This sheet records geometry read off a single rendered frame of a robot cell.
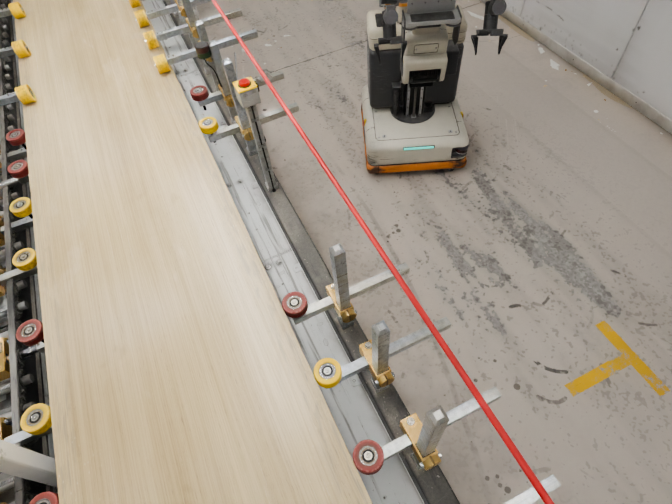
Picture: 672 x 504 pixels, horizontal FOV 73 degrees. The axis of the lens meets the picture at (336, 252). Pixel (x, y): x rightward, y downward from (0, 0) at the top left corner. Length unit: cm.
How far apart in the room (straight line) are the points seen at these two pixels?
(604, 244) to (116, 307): 247
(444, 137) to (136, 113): 169
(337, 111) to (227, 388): 255
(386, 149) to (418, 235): 56
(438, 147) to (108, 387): 216
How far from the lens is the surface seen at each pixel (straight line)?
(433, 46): 255
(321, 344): 168
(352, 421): 158
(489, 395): 141
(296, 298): 145
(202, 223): 172
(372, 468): 126
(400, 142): 284
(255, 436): 132
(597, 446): 240
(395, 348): 142
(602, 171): 334
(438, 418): 103
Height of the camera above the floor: 215
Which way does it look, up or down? 55 degrees down
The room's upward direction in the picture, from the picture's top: 7 degrees counter-clockwise
